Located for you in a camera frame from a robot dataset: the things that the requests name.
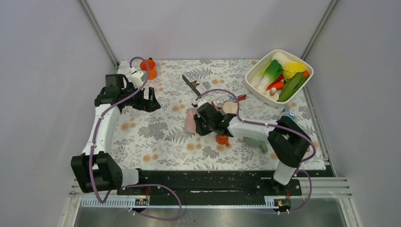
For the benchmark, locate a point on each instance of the black and white box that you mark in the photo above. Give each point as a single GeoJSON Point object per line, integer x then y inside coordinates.
{"type": "Point", "coordinates": [194, 83]}

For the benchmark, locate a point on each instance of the red carrot toy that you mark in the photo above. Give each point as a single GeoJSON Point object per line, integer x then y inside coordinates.
{"type": "Point", "coordinates": [278, 85]}

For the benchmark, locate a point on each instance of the napa cabbage toy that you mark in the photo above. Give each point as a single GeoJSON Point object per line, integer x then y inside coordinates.
{"type": "Point", "coordinates": [281, 58]}

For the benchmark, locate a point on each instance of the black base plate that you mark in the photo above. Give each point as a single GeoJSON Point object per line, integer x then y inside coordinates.
{"type": "Point", "coordinates": [207, 189]}

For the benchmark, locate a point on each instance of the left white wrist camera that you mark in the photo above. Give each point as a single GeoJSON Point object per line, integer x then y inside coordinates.
{"type": "Point", "coordinates": [136, 77]}

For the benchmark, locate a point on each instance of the green leek toy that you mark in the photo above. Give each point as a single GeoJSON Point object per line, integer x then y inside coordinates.
{"type": "Point", "coordinates": [272, 72]}

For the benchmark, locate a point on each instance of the pink mug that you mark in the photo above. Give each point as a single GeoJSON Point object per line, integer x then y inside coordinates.
{"type": "Point", "coordinates": [190, 124]}

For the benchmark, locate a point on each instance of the mushroom toy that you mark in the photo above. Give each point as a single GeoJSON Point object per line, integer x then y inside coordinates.
{"type": "Point", "coordinates": [272, 94]}

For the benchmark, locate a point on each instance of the floral beige mug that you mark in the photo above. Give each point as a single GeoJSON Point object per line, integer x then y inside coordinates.
{"type": "Point", "coordinates": [229, 108]}

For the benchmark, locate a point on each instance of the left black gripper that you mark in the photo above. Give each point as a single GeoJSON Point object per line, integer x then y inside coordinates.
{"type": "Point", "coordinates": [150, 105]}

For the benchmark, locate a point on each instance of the green ceramic mug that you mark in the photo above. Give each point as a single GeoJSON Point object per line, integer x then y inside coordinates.
{"type": "Point", "coordinates": [254, 143]}

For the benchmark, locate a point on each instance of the small orange cup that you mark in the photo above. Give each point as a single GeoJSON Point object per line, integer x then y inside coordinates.
{"type": "Point", "coordinates": [222, 140]}

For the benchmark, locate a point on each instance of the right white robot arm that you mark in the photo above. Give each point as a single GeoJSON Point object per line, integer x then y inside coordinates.
{"type": "Point", "coordinates": [288, 141]}

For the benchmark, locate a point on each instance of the orange enamel mug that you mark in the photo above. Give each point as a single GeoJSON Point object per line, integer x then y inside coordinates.
{"type": "Point", "coordinates": [149, 65]}

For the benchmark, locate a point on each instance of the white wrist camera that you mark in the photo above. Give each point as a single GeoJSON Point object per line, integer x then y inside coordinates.
{"type": "Point", "coordinates": [198, 103]}
{"type": "Point", "coordinates": [136, 77]}

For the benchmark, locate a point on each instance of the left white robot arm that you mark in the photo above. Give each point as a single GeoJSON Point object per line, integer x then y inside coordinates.
{"type": "Point", "coordinates": [95, 169]}

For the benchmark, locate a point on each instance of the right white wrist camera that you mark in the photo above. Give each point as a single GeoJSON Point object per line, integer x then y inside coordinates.
{"type": "Point", "coordinates": [198, 103]}

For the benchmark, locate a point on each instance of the floral tablecloth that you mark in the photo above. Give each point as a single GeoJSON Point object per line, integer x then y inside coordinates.
{"type": "Point", "coordinates": [160, 141]}

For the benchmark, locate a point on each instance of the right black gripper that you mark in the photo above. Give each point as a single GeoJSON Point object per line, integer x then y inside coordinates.
{"type": "Point", "coordinates": [199, 129]}

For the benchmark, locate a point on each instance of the green cucumber toy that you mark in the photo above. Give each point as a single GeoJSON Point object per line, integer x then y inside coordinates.
{"type": "Point", "coordinates": [292, 86]}

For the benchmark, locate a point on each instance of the red and white box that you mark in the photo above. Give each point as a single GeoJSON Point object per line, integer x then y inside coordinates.
{"type": "Point", "coordinates": [238, 95]}

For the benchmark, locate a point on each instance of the white vegetable tray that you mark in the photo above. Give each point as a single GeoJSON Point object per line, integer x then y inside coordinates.
{"type": "Point", "coordinates": [253, 76]}

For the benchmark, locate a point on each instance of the blue tape roll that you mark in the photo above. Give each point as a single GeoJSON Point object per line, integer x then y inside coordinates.
{"type": "Point", "coordinates": [287, 113]}

